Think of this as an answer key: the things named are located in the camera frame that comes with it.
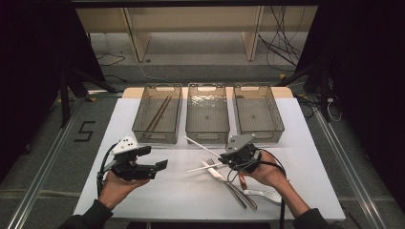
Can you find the light wooden desk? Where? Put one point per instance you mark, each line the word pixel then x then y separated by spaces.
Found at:
pixel 197 19

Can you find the person's right hand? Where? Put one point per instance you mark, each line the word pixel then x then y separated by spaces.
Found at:
pixel 269 173

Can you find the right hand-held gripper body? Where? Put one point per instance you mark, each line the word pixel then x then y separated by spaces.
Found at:
pixel 242 156

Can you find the metal fork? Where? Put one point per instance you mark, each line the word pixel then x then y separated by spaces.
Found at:
pixel 237 197

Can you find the person's left hand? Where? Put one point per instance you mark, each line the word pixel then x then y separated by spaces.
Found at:
pixel 116 191

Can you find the aluminium floor rail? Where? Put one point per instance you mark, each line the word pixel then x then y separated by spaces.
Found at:
pixel 353 178
pixel 41 184

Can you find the black curtain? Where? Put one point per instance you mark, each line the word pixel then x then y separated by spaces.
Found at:
pixel 31 63
pixel 366 63

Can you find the white chopstick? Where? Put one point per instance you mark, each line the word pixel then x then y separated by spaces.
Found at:
pixel 202 147
pixel 203 168

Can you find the black metal stand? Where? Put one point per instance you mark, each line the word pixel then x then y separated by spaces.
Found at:
pixel 65 101
pixel 324 92

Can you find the white ceramic spoon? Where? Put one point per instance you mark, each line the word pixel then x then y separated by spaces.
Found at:
pixel 264 194

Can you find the silver forks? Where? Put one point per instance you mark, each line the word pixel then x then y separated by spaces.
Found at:
pixel 213 171

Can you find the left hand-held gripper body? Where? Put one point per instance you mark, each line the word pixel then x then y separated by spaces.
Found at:
pixel 133 171

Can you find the white table cover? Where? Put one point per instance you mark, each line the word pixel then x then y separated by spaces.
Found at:
pixel 178 194

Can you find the transparent grey plastic bin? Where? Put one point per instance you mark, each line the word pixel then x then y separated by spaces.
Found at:
pixel 207 114
pixel 157 114
pixel 257 114

